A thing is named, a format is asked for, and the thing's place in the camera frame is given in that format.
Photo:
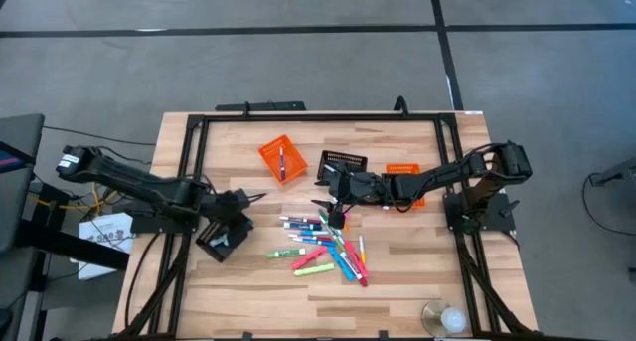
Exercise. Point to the black clamp hook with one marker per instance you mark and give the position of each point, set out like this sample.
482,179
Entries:
400,100

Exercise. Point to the black metal stand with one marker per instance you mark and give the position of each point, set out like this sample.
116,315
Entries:
74,244

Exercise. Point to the dark blue Expo marker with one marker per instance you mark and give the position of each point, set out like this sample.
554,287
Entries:
303,226

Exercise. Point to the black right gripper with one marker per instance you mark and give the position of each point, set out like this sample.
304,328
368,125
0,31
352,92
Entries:
355,187

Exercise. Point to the white marker with red cap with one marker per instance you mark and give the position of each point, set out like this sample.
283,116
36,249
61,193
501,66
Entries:
355,271

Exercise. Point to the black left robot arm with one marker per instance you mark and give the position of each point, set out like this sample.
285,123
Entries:
124,182

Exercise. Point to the white round ball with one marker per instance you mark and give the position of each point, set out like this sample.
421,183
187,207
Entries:
454,321

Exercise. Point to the black plastic basket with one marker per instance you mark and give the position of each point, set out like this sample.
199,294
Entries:
348,158
226,251

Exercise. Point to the thin yellow marker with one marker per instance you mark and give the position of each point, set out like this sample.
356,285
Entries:
362,249

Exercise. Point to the thin pink marker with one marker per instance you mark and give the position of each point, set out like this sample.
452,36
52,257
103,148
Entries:
347,225

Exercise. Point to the thin purple marker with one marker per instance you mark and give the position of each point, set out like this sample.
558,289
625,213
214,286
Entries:
300,220
282,164

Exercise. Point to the thin green Expo marker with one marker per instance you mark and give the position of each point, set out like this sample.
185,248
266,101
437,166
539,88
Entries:
325,221

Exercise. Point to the white printed paper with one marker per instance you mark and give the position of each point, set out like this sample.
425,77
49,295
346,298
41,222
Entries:
107,236

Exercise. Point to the black bar device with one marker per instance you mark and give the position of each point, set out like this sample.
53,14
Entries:
261,106

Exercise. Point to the thick green Expo marker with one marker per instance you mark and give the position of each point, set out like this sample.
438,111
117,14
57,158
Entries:
285,253

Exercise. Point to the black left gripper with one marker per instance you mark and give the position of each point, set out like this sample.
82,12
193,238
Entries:
233,207

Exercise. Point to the thin light green marker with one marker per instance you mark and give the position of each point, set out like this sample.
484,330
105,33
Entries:
341,243

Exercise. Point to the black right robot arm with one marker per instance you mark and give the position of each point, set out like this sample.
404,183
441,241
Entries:
447,174

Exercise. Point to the orange plastic basket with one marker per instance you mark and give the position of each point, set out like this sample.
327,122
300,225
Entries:
293,167
402,168

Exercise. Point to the black metal table frame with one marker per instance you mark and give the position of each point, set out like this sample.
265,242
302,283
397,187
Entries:
323,117

